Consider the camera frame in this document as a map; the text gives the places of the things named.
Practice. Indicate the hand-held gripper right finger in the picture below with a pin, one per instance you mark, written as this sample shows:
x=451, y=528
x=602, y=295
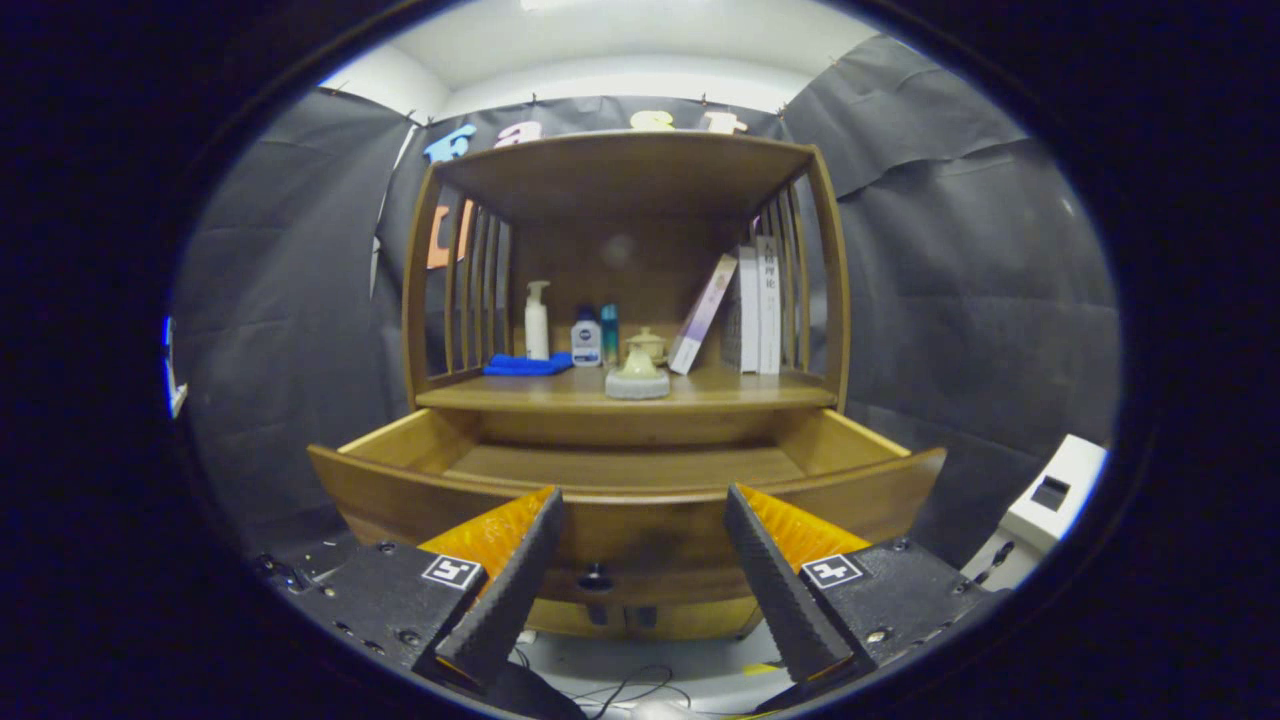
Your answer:
x=780, y=590

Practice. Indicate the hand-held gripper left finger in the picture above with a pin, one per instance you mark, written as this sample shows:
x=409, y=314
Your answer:
x=510, y=590

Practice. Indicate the black drawer knob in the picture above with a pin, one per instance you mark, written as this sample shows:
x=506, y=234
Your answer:
x=596, y=577

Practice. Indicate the wooden drawer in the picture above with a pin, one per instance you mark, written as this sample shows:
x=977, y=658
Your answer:
x=650, y=535

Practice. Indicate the pale green grey-based object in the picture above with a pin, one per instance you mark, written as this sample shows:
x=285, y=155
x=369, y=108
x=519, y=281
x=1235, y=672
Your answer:
x=638, y=378

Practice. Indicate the wooden countertop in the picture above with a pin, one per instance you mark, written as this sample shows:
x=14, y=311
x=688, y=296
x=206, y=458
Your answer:
x=730, y=390

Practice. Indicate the wooden cabinet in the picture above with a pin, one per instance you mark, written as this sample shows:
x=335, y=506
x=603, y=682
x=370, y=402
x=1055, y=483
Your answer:
x=620, y=170

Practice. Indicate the yellow tape strip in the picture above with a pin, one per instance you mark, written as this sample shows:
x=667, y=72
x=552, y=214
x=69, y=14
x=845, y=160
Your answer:
x=760, y=668

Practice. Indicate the blue folded cloth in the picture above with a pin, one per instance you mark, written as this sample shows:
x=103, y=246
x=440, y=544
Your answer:
x=525, y=365

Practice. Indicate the white bottle with blue cap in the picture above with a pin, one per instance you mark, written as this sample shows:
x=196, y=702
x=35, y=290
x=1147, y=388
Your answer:
x=586, y=342

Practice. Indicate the patterned cover book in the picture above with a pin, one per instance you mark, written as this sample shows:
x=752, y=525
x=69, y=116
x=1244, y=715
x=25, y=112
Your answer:
x=732, y=335

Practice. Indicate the white pump bottle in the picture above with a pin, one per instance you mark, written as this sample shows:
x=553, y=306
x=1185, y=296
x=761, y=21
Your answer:
x=537, y=325

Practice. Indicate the teal bottle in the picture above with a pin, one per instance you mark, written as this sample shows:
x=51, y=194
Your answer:
x=610, y=335

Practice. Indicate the beige lidded tea cup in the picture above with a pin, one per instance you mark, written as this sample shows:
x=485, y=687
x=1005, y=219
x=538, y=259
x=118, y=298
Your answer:
x=652, y=342

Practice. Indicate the plain white book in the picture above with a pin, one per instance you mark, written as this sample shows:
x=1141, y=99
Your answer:
x=749, y=310

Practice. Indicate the white book with printed spine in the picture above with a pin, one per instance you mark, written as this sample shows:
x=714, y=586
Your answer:
x=768, y=305

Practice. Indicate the purple and white book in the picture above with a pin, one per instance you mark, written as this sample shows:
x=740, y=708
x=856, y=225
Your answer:
x=700, y=315

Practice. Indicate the white box device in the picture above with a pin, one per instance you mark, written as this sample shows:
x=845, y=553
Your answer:
x=1070, y=470

